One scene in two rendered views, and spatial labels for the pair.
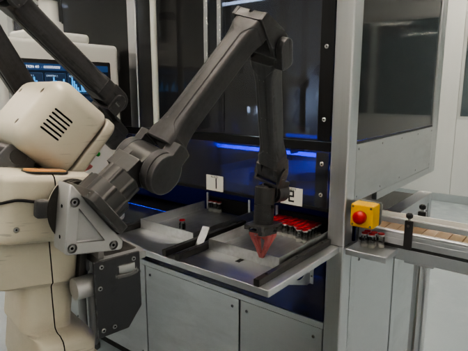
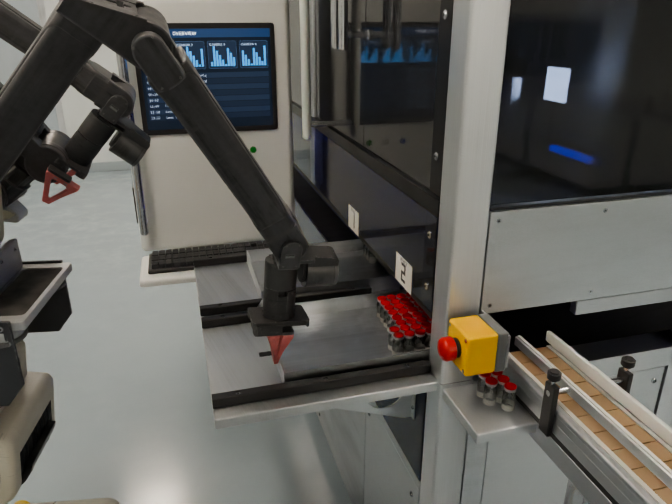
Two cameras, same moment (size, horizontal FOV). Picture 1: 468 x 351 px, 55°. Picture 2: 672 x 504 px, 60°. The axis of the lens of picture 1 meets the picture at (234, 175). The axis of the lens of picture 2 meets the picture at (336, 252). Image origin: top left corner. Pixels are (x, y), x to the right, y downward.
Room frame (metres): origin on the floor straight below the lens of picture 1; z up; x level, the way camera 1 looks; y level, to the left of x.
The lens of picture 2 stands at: (0.52, -0.71, 1.50)
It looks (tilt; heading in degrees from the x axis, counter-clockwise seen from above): 22 degrees down; 36
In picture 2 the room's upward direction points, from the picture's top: straight up
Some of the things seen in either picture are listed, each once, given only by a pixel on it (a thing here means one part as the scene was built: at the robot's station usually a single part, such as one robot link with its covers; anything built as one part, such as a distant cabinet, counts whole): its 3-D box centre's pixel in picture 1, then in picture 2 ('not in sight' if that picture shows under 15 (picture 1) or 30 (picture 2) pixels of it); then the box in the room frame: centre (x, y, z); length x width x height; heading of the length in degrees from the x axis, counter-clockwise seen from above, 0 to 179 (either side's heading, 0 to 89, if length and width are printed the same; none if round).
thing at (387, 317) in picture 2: (287, 229); (394, 323); (1.45, -0.18, 0.90); 0.18 x 0.02 x 0.05; 52
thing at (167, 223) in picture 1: (199, 219); (319, 268); (1.60, 0.13, 0.90); 0.34 x 0.26 x 0.04; 142
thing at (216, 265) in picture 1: (222, 240); (308, 311); (1.44, 0.04, 0.87); 0.70 x 0.48 x 0.02; 52
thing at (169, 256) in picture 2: not in sight; (216, 255); (1.64, 0.56, 0.82); 0.40 x 0.14 x 0.02; 141
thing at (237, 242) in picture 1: (273, 238); (354, 332); (1.39, -0.13, 0.90); 0.34 x 0.26 x 0.04; 142
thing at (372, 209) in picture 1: (365, 214); (475, 344); (1.33, -0.41, 1.00); 0.08 x 0.07 x 0.07; 142
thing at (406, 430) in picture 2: (131, 229); (309, 251); (2.00, 0.48, 0.73); 1.98 x 0.01 x 0.25; 52
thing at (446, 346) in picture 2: (360, 217); (450, 348); (1.30, -0.38, 0.99); 0.04 x 0.04 x 0.04; 52
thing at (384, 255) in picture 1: (373, 249); (495, 407); (1.36, -0.44, 0.87); 0.14 x 0.13 x 0.02; 142
